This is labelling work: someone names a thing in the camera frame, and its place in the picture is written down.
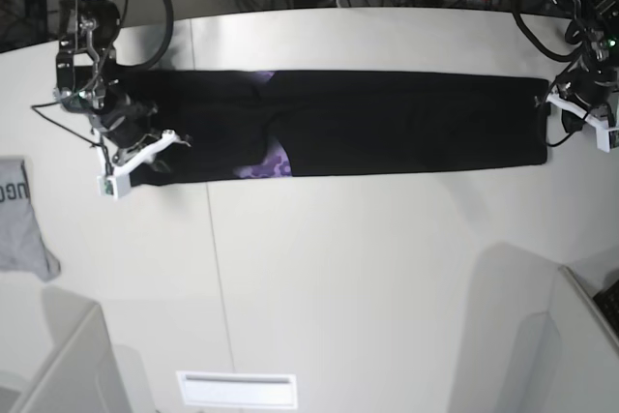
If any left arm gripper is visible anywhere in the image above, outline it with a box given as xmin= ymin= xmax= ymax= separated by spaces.
xmin=550 ymin=64 xmax=618 ymax=116

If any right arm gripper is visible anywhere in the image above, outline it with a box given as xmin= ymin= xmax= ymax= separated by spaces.
xmin=89 ymin=91 xmax=192 ymax=164

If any black T-shirt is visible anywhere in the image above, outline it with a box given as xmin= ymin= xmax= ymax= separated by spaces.
xmin=124 ymin=71 xmax=547 ymax=186

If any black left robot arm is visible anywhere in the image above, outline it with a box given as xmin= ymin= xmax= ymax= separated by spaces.
xmin=512 ymin=0 xmax=618 ymax=112

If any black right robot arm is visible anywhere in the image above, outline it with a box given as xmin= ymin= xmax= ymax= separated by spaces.
xmin=55 ymin=0 xmax=191 ymax=164

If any grey folded garment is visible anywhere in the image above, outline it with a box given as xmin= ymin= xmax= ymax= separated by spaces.
xmin=1 ymin=158 xmax=61 ymax=282

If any black keyboard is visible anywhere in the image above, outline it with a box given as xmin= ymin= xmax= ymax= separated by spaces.
xmin=593 ymin=281 xmax=619 ymax=336

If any white bin left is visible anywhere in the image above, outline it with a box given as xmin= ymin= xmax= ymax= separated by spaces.
xmin=1 ymin=284 xmax=132 ymax=412

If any white bin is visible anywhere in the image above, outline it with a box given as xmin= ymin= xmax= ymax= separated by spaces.
xmin=496 ymin=267 xmax=618 ymax=412
xmin=1 ymin=284 xmax=132 ymax=412

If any white bin right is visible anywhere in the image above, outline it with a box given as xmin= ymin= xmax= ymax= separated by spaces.
xmin=496 ymin=267 xmax=618 ymax=412

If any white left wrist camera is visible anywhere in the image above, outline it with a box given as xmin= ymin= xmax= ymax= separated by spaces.
xmin=595 ymin=127 xmax=619 ymax=153

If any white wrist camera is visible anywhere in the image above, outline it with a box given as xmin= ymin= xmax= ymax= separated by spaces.
xmin=595 ymin=127 xmax=619 ymax=153
xmin=97 ymin=175 xmax=132 ymax=200

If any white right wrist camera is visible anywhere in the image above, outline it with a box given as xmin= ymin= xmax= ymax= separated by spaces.
xmin=97 ymin=175 xmax=132 ymax=200

